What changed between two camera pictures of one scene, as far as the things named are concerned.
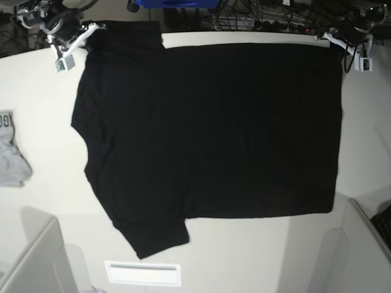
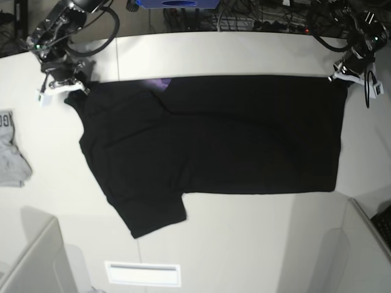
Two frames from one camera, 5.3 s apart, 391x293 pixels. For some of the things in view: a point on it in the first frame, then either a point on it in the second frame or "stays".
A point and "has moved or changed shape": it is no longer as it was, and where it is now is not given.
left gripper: [64, 25] → [69, 72]
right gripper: [355, 35] → [354, 63]
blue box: [179, 4] stays
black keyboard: [382, 221] stays
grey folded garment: [14, 169] stays
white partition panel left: [46, 267] stays
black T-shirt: [206, 131] has moved or changed shape
